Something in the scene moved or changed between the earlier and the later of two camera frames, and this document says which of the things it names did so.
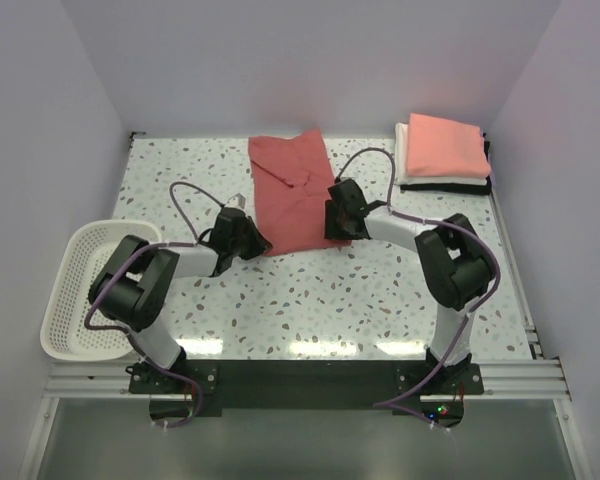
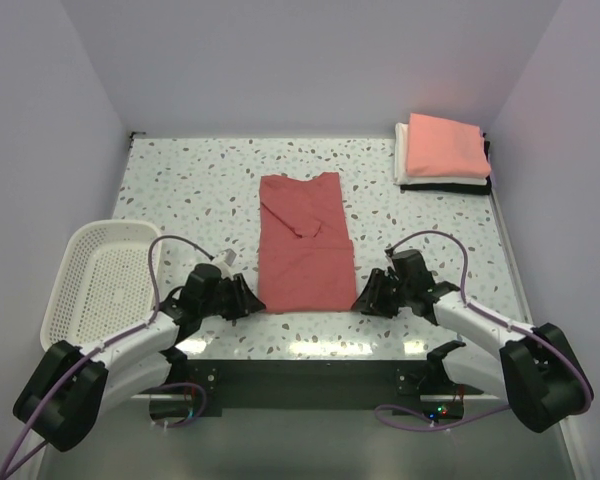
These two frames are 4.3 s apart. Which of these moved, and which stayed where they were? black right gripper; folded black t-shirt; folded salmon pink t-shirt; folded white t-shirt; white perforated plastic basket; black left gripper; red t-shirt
Moved: black right gripper; red t-shirt; black left gripper
Stayed: folded salmon pink t-shirt; folded black t-shirt; folded white t-shirt; white perforated plastic basket
